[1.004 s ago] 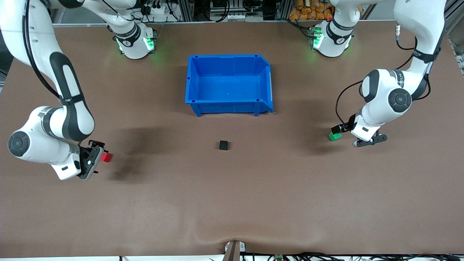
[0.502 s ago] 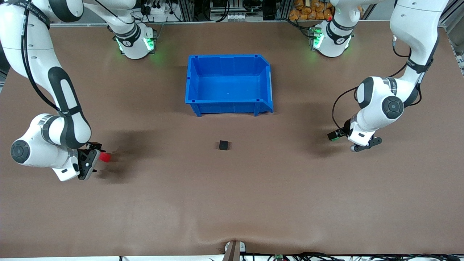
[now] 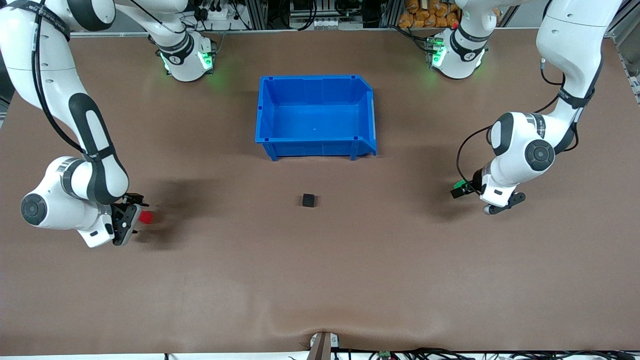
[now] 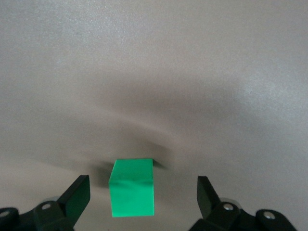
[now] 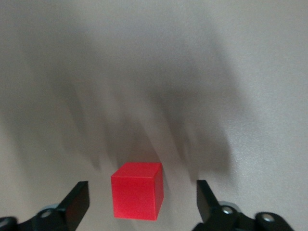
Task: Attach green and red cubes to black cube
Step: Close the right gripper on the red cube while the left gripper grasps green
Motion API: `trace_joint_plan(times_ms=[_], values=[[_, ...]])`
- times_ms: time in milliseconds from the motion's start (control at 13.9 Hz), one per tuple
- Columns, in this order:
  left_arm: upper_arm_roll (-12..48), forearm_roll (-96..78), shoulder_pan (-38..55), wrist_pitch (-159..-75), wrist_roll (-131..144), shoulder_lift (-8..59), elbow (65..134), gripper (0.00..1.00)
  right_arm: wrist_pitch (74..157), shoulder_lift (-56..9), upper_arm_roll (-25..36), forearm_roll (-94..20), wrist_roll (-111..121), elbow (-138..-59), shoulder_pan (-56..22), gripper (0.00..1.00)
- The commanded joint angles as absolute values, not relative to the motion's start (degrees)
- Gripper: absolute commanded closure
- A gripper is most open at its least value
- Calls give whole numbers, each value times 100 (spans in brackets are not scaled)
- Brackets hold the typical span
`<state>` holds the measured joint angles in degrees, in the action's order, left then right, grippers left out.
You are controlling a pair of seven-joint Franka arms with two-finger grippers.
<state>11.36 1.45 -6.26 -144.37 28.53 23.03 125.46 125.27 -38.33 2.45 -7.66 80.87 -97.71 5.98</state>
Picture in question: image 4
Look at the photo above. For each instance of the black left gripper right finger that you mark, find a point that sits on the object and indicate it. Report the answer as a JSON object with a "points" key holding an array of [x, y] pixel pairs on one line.
{"points": [[209, 199]]}

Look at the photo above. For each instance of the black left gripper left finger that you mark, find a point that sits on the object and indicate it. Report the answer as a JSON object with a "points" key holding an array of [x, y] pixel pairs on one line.
{"points": [[72, 197]]}

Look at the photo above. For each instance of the green cube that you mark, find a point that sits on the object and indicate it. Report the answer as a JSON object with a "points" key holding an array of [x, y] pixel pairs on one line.
{"points": [[132, 192]]}

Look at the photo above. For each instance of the brown table mat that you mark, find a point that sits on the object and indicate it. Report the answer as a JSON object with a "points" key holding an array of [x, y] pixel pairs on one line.
{"points": [[96, 72]]}

